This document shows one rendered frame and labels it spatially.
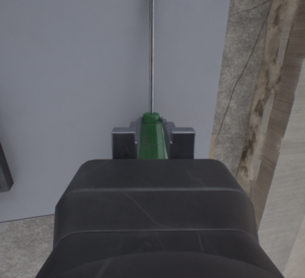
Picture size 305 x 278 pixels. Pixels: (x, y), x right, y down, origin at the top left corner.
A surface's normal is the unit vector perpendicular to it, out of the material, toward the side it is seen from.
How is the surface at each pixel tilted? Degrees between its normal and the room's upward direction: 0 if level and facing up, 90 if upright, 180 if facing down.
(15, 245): 0
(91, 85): 0
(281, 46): 30
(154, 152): 10
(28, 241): 0
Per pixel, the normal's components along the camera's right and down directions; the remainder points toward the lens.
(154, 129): 0.25, 0.12
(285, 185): 0.25, 0.36
